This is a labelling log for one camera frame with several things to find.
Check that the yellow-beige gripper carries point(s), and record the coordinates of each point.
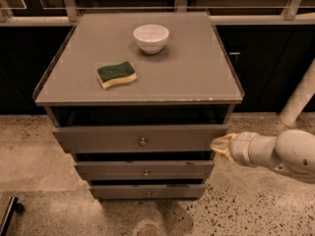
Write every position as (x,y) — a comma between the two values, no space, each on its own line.
(242,147)

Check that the grey top drawer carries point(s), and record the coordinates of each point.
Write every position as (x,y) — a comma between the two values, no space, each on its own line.
(79,139)

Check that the grey drawer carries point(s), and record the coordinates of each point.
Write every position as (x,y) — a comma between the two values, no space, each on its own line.
(79,139)
(143,192)
(143,170)

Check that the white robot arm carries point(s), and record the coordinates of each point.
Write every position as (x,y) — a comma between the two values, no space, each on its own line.
(291,153)

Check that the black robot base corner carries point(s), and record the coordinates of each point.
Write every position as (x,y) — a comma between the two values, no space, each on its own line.
(13,206)

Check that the grey bottom drawer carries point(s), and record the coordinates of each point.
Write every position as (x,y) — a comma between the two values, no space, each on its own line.
(143,192)

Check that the grey drawer cabinet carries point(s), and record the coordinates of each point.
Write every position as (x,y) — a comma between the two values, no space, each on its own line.
(189,82)

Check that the grey middle drawer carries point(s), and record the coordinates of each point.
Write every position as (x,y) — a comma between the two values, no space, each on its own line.
(143,170)

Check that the white ceramic bowl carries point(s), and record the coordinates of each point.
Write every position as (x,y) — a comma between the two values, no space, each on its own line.
(151,38)

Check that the green and yellow sponge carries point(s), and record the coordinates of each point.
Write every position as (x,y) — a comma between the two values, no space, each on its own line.
(118,74)

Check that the white cylindrical post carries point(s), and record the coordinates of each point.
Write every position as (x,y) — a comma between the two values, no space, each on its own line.
(300,97)

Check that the metal railing frame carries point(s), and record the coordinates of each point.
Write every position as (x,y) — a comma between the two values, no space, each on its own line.
(221,12)

